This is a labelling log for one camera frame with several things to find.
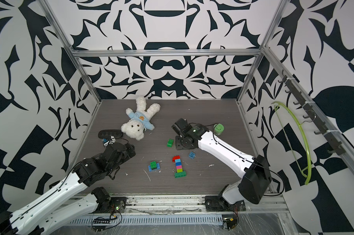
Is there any light green tall lego brick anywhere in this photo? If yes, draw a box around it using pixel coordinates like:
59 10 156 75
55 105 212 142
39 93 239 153
167 139 174 147

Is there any green long lego plate brick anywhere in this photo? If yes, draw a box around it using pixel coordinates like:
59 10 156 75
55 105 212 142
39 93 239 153
175 171 187 178

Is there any small green lego brick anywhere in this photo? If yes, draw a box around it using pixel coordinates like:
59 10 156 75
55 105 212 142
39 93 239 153
150 161 156 168

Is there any long blue lego brick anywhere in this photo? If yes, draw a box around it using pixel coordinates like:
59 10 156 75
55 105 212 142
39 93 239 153
148 163 160 171

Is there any red lego brick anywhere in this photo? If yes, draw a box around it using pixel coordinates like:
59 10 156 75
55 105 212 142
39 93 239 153
172 156 180 163

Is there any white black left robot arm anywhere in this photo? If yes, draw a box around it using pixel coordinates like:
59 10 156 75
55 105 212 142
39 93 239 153
0 143 136 235

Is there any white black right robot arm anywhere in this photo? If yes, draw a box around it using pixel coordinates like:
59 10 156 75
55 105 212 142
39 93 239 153
172 118 273 210

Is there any light blue lego brick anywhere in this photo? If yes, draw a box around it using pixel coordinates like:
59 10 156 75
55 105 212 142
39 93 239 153
188 151 196 159

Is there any black remote control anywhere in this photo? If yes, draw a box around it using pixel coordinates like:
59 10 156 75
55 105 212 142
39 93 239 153
98 129 123 140

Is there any white teddy bear blue shirt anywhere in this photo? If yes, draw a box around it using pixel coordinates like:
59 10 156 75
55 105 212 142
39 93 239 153
121 97 161 141

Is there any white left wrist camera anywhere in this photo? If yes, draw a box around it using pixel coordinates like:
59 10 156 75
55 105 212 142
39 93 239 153
102 138 116 147

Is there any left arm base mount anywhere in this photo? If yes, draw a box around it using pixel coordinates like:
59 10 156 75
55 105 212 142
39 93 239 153
91 187 127 213

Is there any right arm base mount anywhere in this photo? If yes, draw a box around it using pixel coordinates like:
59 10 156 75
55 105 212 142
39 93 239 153
204 184 246 212

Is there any black wall hook rack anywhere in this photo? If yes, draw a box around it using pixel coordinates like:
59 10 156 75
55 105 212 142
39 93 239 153
279 71 346 156

